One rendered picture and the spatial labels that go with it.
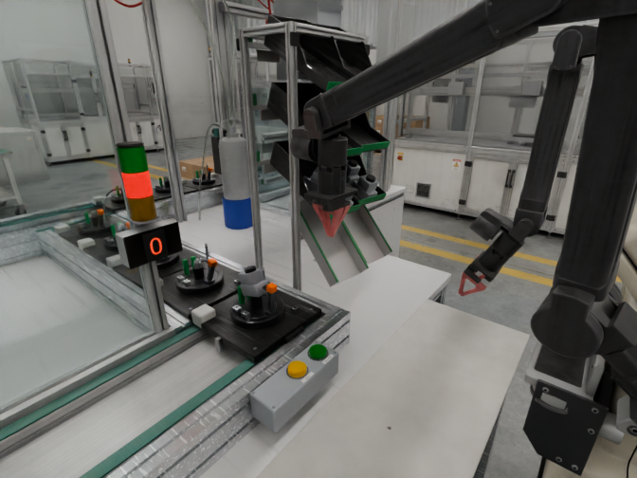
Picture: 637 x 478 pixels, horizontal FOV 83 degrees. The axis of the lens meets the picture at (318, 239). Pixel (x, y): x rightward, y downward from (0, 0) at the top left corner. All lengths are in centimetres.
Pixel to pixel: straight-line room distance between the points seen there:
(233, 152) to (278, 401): 126
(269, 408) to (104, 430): 32
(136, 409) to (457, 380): 72
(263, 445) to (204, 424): 14
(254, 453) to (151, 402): 24
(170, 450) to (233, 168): 131
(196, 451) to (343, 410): 31
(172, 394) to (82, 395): 17
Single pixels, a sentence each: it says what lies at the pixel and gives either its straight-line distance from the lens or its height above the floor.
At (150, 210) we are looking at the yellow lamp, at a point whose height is 128.
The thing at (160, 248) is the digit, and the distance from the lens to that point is 85.
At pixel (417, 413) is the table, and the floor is 86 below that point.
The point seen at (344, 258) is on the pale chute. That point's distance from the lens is 111.
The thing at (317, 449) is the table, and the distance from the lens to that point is 82.
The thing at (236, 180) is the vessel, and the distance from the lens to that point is 179.
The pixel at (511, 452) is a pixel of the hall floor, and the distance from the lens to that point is 208.
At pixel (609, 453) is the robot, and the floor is 90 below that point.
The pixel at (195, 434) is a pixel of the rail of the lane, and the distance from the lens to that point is 74.
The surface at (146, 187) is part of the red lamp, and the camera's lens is 81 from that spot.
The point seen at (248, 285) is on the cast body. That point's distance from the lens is 92.
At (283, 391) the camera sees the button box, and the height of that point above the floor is 96.
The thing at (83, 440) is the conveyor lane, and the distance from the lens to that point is 87.
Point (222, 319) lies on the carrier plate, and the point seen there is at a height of 97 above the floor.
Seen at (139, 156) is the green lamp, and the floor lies 139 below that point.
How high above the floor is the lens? 151
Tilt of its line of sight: 23 degrees down
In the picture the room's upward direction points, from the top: straight up
